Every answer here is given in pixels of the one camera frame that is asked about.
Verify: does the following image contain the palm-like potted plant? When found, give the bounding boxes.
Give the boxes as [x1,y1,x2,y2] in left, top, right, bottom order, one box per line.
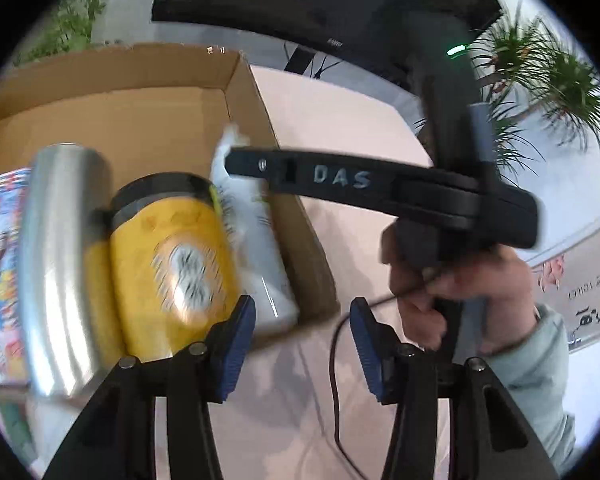
[465,8,600,185]

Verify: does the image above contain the silver metal cylinder cup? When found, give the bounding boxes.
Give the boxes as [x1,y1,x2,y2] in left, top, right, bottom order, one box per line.
[18,144,124,398]

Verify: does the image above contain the black television screen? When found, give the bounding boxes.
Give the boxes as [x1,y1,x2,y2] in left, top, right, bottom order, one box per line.
[151,0,502,90]

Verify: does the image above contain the white bottle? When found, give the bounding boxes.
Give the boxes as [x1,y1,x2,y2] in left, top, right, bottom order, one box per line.
[210,124,299,335]

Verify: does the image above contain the tv stand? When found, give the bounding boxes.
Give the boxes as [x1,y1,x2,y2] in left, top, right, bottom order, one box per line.
[284,42,340,79]

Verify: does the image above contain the yellow black-lidded jar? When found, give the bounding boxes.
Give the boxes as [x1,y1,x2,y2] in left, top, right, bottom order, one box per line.
[84,172,242,367]

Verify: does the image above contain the green leafy plant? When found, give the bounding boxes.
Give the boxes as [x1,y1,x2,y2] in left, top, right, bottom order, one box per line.
[12,0,106,66]

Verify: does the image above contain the pale green sleeve forearm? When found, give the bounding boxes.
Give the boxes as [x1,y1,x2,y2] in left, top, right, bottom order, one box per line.
[486,304,579,474]

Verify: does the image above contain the brown cardboard box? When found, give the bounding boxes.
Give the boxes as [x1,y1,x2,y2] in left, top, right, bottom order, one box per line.
[0,44,339,330]

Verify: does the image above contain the colourful puzzle booklet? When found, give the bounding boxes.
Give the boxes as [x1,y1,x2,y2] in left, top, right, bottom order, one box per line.
[0,168,30,386]

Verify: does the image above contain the person's right hand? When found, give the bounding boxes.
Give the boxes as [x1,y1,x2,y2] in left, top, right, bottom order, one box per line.
[380,226,536,354]

